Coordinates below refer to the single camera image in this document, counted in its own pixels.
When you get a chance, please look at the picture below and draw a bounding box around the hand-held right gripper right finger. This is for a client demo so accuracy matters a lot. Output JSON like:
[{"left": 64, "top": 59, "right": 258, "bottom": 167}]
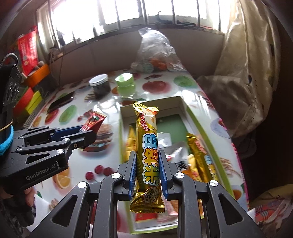
[{"left": 159, "top": 150, "right": 267, "bottom": 238}]

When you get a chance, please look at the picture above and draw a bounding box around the black smartphone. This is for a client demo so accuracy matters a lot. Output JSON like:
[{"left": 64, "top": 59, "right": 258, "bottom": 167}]
[{"left": 47, "top": 92, "right": 75, "bottom": 112}]

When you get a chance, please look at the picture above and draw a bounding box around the orange snack packet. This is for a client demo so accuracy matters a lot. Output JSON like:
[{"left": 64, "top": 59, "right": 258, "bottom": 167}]
[{"left": 189, "top": 154, "right": 207, "bottom": 182}]

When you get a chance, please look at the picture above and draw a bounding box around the plaid cloth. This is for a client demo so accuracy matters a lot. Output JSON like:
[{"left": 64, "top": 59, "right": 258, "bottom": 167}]
[{"left": 249, "top": 185, "right": 293, "bottom": 229}]

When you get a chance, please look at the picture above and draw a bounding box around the patterned cream curtain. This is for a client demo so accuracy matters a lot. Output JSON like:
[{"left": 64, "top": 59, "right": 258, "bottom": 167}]
[{"left": 197, "top": 0, "right": 284, "bottom": 161}]

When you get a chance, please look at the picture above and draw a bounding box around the red textured box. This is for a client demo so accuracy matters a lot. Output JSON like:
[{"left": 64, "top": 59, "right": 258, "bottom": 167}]
[{"left": 12, "top": 87, "right": 35, "bottom": 116}]

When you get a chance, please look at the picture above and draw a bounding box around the red and white snack packet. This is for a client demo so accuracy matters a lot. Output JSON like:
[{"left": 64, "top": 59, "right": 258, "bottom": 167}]
[{"left": 158, "top": 200, "right": 181, "bottom": 223}]

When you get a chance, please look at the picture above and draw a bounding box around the black and white striped box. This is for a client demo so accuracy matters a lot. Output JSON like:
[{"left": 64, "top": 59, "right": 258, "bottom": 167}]
[{"left": 23, "top": 98, "right": 49, "bottom": 129}]

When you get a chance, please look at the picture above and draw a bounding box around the clear jar with dark contents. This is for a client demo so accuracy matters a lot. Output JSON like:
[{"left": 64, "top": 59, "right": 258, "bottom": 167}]
[{"left": 89, "top": 74, "right": 111, "bottom": 100}]

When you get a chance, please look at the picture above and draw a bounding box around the person's left hand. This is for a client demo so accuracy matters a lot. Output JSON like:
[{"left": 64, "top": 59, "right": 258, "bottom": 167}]
[{"left": 23, "top": 186, "right": 36, "bottom": 207}]

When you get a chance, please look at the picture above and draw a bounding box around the yellow-green box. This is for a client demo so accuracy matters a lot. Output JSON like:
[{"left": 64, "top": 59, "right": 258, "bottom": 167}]
[{"left": 25, "top": 90, "right": 43, "bottom": 116}]

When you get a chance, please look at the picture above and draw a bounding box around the yellow snack packet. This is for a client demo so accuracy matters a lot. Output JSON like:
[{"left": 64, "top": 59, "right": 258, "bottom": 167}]
[{"left": 125, "top": 125, "right": 138, "bottom": 158}]

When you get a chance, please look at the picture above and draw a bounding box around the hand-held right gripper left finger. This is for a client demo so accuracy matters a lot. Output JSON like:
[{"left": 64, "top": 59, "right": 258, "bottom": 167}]
[{"left": 30, "top": 151, "right": 137, "bottom": 238}]

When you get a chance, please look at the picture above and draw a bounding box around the green and white cardboard box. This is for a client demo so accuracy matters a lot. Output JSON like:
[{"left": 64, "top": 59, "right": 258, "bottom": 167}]
[{"left": 118, "top": 96, "right": 240, "bottom": 234}]

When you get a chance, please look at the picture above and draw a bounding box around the green plastic jar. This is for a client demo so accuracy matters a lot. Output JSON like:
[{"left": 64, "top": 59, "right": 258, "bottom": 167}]
[{"left": 115, "top": 73, "right": 136, "bottom": 98}]

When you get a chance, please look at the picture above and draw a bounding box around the orange box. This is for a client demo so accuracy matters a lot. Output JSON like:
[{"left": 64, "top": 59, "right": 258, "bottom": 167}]
[{"left": 24, "top": 64, "right": 50, "bottom": 88}]

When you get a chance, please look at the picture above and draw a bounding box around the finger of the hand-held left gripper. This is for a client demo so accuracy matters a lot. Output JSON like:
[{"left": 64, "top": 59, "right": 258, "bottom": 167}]
[
  {"left": 14, "top": 125, "right": 84, "bottom": 146},
  {"left": 7, "top": 131, "right": 97, "bottom": 171}
]

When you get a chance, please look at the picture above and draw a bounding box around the black cable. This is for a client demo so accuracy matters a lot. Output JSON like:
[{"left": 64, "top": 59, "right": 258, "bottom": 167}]
[{"left": 58, "top": 53, "right": 65, "bottom": 86}]

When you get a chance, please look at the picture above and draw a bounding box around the red paper bag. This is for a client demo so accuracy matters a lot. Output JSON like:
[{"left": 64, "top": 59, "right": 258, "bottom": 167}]
[{"left": 17, "top": 26, "right": 38, "bottom": 75}]

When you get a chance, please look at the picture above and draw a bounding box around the red and black candy packet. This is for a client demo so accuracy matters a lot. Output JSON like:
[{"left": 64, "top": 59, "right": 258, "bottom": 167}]
[{"left": 80, "top": 110, "right": 107, "bottom": 135}]

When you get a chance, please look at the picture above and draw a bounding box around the silver foil snack packet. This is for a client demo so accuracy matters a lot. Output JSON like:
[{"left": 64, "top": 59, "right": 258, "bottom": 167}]
[{"left": 158, "top": 133, "right": 172, "bottom": 147}]

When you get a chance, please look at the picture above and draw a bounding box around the window with metal bars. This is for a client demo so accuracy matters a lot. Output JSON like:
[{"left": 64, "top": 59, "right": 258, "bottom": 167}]
[{"left": 37, "top": 0, "right": 229, "bottom": 51}]

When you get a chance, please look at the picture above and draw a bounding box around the clear plastic bag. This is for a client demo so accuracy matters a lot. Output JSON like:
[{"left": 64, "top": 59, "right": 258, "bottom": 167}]
[{"left": 130, "top": 27, "right": 186, "bottom": 72}]

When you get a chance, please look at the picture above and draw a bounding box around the long gold snack bar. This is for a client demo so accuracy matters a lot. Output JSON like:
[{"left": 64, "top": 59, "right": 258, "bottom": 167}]
[
  {"left": 186, "top": 133, "right": 219, "bottom": 183},
  {"left": 130, "top": 102, "right": 165, "bottom": 214}
]

